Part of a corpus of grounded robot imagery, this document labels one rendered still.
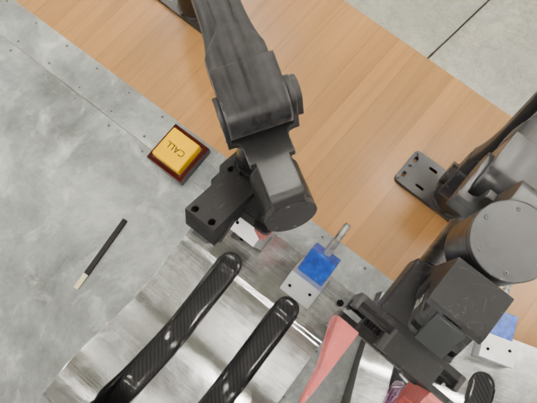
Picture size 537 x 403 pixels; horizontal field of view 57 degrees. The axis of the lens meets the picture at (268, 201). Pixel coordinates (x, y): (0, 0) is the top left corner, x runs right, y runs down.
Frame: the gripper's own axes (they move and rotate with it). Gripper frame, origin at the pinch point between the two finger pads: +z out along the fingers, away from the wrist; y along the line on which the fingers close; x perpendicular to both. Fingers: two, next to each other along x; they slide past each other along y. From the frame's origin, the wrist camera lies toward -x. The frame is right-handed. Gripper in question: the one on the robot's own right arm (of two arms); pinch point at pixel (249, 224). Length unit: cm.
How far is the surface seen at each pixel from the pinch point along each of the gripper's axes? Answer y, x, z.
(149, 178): -23.1, 1.5, 12.0
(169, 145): -22.5, 6.2, 6.4
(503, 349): 38.5, 11.7, 5.9
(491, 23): -3, 152, 46
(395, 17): -33, 132, 50
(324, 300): 14.4, 0.8, 6.5
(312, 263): 10.3, 1.4, 0.7
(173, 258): -7.3, -8.4, 8.0
